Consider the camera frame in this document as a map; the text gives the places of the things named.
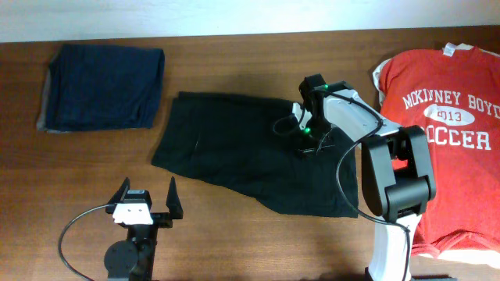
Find folded navy blue garment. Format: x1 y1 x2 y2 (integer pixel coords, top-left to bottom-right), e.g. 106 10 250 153
36 44 165 133

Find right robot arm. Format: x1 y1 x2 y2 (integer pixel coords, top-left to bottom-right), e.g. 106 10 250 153
292 74 437 280

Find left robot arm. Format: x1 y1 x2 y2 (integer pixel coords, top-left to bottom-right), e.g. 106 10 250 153
104 178 184 281

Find black shorts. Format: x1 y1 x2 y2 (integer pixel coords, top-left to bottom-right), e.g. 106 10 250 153
152 92 359 218

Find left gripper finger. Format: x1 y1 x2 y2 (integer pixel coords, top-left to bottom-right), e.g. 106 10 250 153
105 177 130 213
166 176 184 219

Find red soccer t-shirt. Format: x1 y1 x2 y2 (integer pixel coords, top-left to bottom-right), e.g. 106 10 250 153
373 44 499 268

